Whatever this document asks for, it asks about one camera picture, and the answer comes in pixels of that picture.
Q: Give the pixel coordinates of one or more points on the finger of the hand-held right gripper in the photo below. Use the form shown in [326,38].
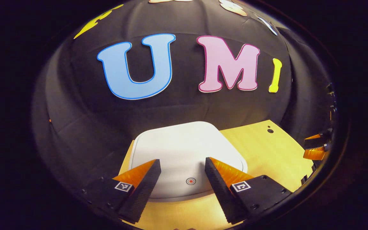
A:
[315,153]
[315,140]

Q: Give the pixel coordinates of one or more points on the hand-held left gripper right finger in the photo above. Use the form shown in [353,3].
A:
[220,191]

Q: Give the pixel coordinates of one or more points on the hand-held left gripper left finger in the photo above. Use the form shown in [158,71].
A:
[142,191]

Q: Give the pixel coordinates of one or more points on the white desktop garbage bin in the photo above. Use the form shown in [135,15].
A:
[180,150]

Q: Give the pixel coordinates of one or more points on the wooden desktop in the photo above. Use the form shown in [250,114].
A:
[267,153]

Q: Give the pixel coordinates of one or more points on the black backdrop cloth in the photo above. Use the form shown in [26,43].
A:
[184,108]

